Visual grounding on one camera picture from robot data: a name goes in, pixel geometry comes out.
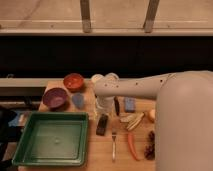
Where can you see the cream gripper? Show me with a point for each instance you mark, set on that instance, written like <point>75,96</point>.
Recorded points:
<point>104,105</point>

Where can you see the black eraser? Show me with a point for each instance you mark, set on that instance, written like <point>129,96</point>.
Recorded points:
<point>102,125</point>

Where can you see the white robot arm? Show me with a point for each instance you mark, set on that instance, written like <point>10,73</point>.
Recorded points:
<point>184,115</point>

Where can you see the red bowl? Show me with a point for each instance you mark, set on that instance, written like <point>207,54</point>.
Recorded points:
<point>73,82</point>

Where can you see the purple bowl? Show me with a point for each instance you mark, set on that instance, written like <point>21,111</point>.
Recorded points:
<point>54,98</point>

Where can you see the blue sponge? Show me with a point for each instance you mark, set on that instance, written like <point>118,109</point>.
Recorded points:
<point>129,104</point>

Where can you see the blue heart-shaped object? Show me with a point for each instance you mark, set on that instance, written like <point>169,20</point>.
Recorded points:
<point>78,100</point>

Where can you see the white cup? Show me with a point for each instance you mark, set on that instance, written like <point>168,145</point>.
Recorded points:
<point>96,78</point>

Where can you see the silver fork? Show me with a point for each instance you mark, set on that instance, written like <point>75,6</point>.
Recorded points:
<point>114,145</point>

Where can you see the sliced banana peel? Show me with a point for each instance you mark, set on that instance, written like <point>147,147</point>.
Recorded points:
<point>132,120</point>

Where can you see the orange carrot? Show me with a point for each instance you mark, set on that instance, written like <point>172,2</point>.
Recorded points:
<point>131,145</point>

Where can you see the yellow orange fruit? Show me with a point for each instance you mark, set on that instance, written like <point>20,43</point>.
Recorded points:
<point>152,115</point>

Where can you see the bunch of dark grapes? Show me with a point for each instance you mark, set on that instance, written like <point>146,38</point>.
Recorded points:
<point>149,152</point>

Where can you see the green plastic tray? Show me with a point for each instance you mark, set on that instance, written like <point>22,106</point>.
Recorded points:
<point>56,139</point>

